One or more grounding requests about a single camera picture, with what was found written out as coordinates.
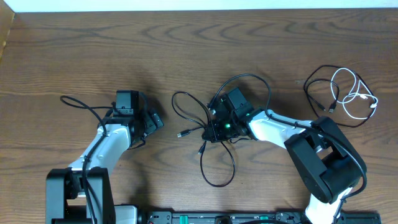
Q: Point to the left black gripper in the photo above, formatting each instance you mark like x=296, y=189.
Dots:
x=147, y=116

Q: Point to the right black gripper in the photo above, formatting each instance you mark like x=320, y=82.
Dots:
x=217, y=135

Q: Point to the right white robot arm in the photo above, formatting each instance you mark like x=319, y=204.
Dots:
x=328, y=164

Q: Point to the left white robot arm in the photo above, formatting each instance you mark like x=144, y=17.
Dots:
x=81, y=192

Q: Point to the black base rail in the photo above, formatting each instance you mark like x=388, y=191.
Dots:
x=167, y=217

